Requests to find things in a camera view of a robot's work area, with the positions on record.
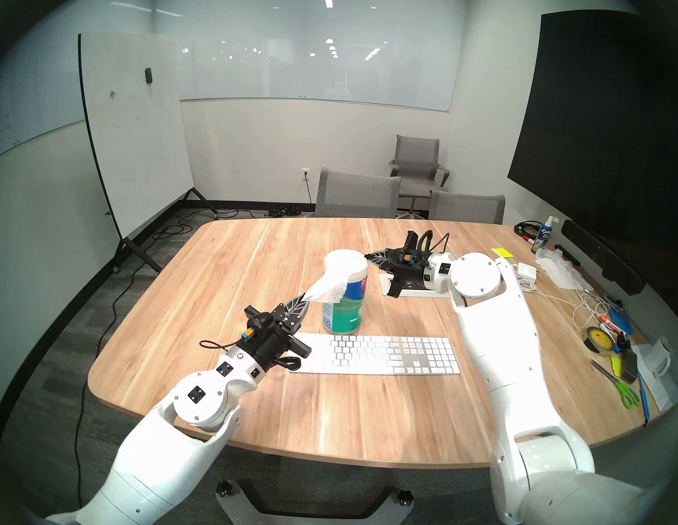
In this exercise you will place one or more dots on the white orange marker pen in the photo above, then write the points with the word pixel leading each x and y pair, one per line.
pixel 608 323

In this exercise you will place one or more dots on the rolling whiteboard on stand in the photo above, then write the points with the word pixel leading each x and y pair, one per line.
pixel 133 124

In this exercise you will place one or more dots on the black block eraser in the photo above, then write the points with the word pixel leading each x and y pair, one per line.
pixel 629 366

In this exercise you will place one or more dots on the white disinfecting wipe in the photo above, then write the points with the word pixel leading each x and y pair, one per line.
pixel 330 286

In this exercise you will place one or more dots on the crumpled white tissue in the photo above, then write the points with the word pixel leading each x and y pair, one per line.
pixel 563 272

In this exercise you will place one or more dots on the small blue object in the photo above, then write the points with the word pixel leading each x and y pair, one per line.
pixel 620 320

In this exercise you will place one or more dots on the white paper sheet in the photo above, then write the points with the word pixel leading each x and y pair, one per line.
pixel 658 395

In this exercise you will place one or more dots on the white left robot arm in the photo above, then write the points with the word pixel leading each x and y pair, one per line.
pixel 160 463

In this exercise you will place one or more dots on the yellow sticky note pad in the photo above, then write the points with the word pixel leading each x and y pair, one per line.
pixel 502 252

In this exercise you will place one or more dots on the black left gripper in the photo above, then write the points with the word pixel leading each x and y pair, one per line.
pixel 270 337

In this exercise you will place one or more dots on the black wall television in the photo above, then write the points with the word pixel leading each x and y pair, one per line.
pixel 598 135

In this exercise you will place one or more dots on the table power outlet box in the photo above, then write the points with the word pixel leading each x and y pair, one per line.
pixel 421 292

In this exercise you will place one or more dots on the black video conference bar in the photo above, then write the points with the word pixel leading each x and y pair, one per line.
pixel 599 254

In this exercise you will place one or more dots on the disinfecting wipes canister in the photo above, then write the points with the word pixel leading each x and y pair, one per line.
pixel 342 314

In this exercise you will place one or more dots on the blue pen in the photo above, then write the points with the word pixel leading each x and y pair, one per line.
pixel 643 397

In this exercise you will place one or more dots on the whiteboard cleaner spray bottle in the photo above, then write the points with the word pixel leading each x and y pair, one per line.
pixel 542 238

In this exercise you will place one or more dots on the yellow black tape roll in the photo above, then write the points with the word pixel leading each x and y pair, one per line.
pixel 601 337

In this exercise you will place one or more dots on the white power adapter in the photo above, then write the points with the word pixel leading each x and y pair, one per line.
pixel 527 271

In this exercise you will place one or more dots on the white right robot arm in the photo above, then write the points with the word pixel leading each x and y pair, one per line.
pixel 508 348

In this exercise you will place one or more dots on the white keyboard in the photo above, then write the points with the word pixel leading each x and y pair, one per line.
pixel 380 355

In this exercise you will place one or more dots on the white mug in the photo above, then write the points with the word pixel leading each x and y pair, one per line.
pixel 656 358

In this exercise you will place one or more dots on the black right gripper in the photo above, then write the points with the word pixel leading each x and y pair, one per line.
pixel 413 269

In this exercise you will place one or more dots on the wall whiteboard with handwriting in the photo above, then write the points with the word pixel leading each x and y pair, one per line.
pixel 34 99

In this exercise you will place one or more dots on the grey office armchair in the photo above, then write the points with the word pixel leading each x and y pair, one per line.
pixel 417 159

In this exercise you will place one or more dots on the grey mesh office chair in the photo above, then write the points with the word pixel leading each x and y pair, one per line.
pixel 357 194

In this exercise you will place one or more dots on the large wall glass whiteboard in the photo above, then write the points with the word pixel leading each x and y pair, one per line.
pixel 323 70

